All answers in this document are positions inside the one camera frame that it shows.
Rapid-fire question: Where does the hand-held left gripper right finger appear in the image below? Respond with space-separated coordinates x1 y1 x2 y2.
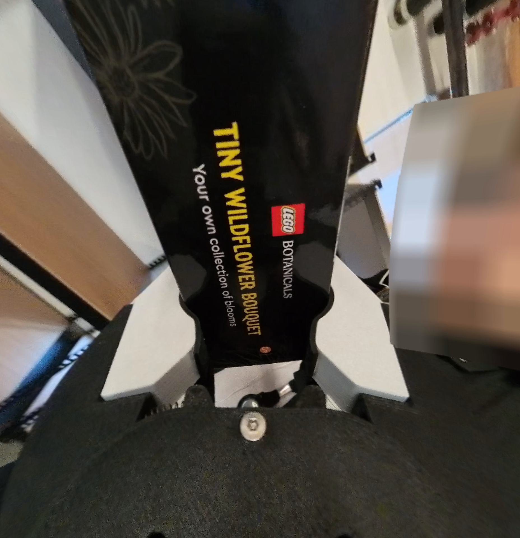
312 262 410 411

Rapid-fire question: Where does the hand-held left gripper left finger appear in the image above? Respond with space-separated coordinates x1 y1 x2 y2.
100 268 209 405

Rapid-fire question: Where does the wooden shelf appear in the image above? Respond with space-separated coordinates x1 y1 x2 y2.
0 103 155 337

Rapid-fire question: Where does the black lego flower box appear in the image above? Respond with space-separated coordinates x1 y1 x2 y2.
62 0 378 371

